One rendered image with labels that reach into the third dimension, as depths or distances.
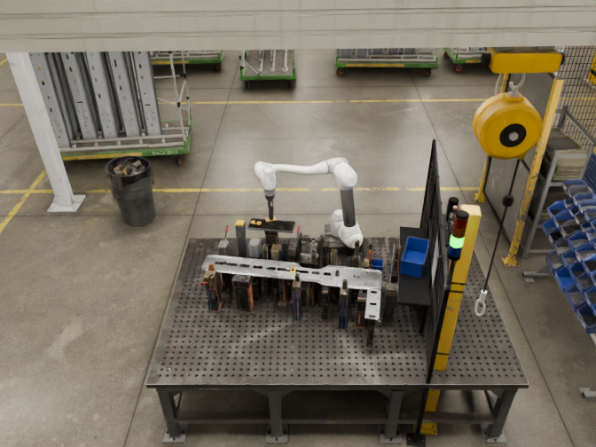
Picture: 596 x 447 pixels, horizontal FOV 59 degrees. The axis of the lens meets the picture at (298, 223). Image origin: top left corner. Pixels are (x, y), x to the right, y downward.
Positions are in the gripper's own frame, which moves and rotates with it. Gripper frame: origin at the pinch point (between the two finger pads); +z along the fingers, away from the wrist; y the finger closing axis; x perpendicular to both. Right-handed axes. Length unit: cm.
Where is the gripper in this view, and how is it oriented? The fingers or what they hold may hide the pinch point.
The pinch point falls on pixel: (270, 215)
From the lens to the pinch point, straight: 414.9
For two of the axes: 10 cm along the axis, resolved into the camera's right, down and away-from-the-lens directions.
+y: 2.7, 5.7, -7.8
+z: 0.2, 8.1, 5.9
